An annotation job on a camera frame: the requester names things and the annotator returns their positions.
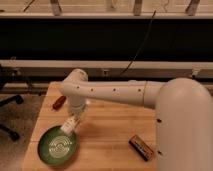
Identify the green ceramic bowl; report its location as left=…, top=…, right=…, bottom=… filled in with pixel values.
left=37, top=125, right=77, bottom=166

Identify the dark rectangular snack box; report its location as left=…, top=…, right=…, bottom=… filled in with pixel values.
left=129, top=135, right=154, bottom=161

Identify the black hanging cable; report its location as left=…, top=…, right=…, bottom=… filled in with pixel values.
left=118, top=9, right=157, bottom=77

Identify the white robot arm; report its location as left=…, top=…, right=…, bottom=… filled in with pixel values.
left=60, top=69, right=213, bottom=171

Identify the white plastic bottle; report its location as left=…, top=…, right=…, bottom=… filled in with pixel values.
left=60, top=118, right=78, bottom=135

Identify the black office chair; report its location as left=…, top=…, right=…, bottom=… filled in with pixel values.
left=0, top=63, right=25, bottom=142

